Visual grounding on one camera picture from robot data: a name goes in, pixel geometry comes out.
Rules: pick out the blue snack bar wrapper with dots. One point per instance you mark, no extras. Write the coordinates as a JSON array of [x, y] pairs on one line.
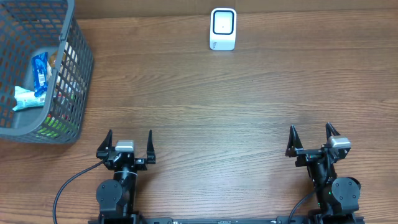
[[39, 68]]

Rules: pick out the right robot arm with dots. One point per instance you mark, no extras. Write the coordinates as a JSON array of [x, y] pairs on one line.
[[338, 197]]

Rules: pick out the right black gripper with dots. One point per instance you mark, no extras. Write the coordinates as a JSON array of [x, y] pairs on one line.
[[306, 155]]

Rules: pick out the light green wipes packet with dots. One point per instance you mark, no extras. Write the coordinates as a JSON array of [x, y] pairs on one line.
[[27, 99]]

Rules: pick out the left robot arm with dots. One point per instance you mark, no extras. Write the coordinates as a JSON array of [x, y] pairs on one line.
[[116, 196]]

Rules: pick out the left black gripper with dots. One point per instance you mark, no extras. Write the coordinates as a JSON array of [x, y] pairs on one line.
[[142, 165]]

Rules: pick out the beige snack pouch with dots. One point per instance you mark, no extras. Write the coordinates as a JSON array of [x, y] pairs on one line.
[[68, 66]]

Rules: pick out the green snack bag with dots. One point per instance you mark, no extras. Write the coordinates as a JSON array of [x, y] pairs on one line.
[[57, 127]]

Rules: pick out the grey plastic mesh basket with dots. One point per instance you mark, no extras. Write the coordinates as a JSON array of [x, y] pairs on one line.
[[30, 28]]

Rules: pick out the white barcode scanner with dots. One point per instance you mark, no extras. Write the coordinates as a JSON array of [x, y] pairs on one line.
[[223, 29]]

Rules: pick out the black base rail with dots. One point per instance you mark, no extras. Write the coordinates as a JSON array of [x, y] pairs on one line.
[[277, 220]]

